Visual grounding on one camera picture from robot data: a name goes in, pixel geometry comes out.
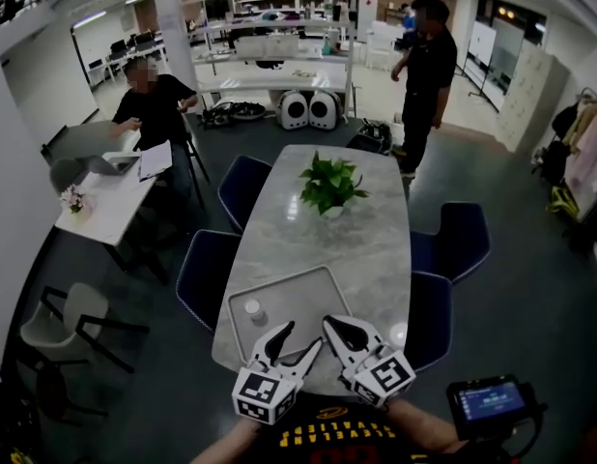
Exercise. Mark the grey rectangular tray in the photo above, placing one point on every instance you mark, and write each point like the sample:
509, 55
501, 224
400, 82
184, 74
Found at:
289, 298

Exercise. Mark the black crate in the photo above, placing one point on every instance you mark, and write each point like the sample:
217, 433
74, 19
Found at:
371, 138

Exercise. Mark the small white-capped bottle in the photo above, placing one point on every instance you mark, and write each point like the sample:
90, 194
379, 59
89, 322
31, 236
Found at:
254, 307

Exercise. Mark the whiteboard on stand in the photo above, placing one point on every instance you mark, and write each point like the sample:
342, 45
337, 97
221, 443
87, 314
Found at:
481, 41

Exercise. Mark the dark blue upholstered chair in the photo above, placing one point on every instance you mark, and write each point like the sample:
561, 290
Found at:
207, 278
243, 191
431, 317
458, 244

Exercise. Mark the grey shell chair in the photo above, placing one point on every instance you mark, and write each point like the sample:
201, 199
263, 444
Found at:
64, 172

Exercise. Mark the small potted pale flowers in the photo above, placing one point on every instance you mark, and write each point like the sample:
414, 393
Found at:
76, 198

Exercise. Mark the green potted plant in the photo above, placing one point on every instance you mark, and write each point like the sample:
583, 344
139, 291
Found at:
332, 186

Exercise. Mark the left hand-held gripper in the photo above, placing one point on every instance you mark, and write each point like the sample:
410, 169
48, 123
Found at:
260, 392

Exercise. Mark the black bag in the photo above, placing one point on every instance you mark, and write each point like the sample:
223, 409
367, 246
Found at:
554, 162

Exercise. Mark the grey chair with black legs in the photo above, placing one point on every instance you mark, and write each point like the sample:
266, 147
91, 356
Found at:
71, 317

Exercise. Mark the pale grey locker cabinet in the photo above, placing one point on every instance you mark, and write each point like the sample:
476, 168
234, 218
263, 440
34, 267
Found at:
530, 95

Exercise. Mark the white square table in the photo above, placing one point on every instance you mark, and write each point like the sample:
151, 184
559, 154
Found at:
105, 211

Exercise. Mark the white shelving unit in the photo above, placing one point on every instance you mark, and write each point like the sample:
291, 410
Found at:
274, 82

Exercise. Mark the yellow green bag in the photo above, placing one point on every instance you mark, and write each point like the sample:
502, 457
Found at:
563, 203

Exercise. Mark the black equipment pile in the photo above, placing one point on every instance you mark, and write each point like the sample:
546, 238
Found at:
240, 111

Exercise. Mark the dark round-back chair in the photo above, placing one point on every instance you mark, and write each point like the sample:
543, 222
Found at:
52, 394

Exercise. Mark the office desks with monitors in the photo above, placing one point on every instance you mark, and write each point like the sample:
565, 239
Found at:
134, 46

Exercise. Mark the person's left forearm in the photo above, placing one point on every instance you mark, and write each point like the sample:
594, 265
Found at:
221, 447

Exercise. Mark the person's dark printed shirt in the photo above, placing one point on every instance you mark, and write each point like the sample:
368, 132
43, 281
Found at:
337, 438

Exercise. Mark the white paper clipboard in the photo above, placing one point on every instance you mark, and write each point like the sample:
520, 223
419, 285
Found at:
156, 160

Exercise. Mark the grey laptop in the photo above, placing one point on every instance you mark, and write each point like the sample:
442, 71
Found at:
110, 165

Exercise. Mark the black handheld screen device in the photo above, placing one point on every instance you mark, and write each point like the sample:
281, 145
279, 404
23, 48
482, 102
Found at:
494, 399

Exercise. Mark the clothes rack with coats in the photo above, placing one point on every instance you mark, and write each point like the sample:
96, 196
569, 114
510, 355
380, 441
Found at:
588, 148

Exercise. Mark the person's right forearm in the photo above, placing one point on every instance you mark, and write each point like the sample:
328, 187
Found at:
424, 426

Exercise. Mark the white capsule pet carrier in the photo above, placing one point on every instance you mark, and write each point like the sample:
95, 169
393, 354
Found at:
293, 109
323, 110

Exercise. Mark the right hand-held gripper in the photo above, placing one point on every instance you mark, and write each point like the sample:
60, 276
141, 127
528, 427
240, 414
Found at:
385, 377

